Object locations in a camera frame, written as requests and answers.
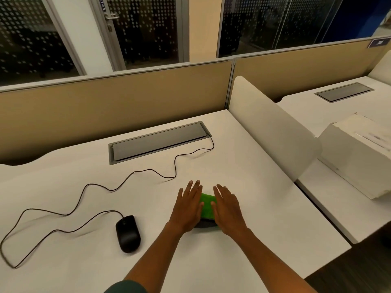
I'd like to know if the person's left hand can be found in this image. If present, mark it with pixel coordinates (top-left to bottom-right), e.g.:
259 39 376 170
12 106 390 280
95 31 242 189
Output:
169 180 205 233

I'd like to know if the person's right hand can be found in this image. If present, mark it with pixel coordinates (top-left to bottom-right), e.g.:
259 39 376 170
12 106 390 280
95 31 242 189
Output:
211 184 247 235

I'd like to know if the person's right forearm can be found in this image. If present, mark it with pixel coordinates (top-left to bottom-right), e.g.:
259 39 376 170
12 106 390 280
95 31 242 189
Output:
221 226 318 293

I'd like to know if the person's left forearm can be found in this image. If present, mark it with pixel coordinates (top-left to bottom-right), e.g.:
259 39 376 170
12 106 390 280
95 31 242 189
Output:
124 222 193 293

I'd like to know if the green sponge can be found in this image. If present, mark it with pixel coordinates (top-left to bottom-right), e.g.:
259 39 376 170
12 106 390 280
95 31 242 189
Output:
195 193 221 230

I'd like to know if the black computer mouse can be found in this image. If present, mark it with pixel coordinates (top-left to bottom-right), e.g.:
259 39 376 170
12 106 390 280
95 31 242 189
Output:
115 215 142 254

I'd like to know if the dark green sleeve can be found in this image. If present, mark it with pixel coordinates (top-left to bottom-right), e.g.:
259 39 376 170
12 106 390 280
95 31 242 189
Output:
104 280 148 293

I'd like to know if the long beige partition panel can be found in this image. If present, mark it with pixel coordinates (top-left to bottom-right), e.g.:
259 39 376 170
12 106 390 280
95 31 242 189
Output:
0 59 235 166

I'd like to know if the white cardboard box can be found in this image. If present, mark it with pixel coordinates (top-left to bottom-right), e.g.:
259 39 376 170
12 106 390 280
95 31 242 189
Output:
317 112 391 200

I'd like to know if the beige partition panel with label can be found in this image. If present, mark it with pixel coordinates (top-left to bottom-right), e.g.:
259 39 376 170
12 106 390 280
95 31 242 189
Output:
233 36 391 103

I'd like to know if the glass door with dotted film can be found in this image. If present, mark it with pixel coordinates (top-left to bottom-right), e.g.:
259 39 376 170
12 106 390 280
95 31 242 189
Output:
88 0 190 72

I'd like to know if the wide dotted glass window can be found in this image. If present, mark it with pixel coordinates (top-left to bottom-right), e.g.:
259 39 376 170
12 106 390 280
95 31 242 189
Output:
216 0 346 58

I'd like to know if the white curved desk divider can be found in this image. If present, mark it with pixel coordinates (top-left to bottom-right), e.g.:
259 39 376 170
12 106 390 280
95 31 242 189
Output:
367 51 391 86

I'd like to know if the purple partition label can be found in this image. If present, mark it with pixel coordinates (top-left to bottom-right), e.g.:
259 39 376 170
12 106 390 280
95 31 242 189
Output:
368 38 391 49

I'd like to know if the large grey desk cable flap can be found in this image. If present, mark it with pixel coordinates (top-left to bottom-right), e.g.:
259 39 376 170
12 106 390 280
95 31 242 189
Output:
108 121 212 166

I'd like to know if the black mouse cable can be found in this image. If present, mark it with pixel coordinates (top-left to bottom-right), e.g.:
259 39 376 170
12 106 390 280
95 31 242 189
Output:
0 135 215 269

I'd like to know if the small grey desk cable flap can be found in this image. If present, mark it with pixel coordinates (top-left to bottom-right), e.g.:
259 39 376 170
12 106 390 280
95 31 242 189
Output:
314 82 375 103

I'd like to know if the silver door handle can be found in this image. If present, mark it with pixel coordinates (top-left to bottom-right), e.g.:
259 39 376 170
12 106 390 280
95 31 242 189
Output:
103 13 120 33

